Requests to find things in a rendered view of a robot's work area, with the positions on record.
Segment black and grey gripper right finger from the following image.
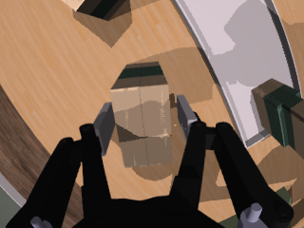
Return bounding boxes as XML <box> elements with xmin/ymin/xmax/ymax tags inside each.
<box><xmin>157</xmin><ymin>95</ymin><xmax>294</xmax><ymax>228</ymax></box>

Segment white shallow tray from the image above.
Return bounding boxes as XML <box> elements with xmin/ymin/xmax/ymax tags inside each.
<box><xmin>172</xmin><ymin>0</ymin><xmax>302</xmax><ymax>149</ymax></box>

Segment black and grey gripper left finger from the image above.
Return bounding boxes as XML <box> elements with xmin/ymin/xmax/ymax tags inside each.
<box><xmin>6</xmin><ymin>102</ymin><xmax>116</xmax><ymax>228</ymax></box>

